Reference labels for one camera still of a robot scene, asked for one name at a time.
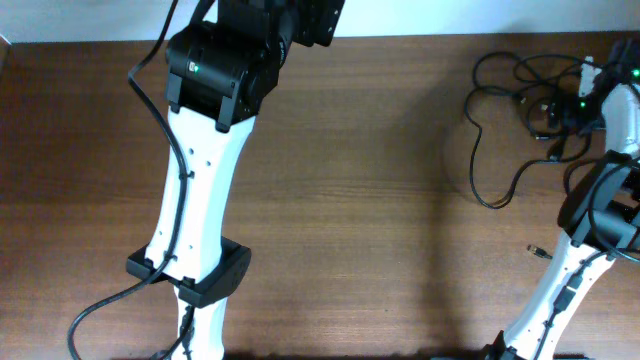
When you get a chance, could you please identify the left camera cable black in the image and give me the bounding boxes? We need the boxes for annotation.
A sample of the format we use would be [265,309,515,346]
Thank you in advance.
[65,0,201,360]

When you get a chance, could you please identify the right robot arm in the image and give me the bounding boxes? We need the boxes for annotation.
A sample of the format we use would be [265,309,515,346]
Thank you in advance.
[480,38,639,360]

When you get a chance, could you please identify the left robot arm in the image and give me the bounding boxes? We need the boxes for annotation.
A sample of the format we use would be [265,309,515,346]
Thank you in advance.
[126,0,343,359]

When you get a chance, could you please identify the camera cable black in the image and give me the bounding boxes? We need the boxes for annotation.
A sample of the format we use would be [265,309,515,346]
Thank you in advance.
[65,0,201,360]
[529,154,640,360]

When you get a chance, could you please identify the right camera cable black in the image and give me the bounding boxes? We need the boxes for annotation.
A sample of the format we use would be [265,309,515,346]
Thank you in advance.
[529,154,640,360]

